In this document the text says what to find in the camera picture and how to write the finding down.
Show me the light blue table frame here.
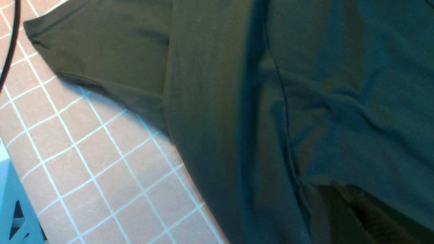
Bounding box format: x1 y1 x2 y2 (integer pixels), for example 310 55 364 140
0 142 45 244

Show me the dark gray long-sleeve shirt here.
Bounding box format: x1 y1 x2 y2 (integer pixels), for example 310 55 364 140
24 0 434 244

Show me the pink checkered tablecloth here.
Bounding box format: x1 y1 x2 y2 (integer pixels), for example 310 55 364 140
0 0 226 244

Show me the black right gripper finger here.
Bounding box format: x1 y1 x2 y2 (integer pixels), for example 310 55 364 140
310 183 434 244

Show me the black right camera cable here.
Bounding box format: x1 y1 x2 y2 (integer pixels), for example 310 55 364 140
0 0 21 92

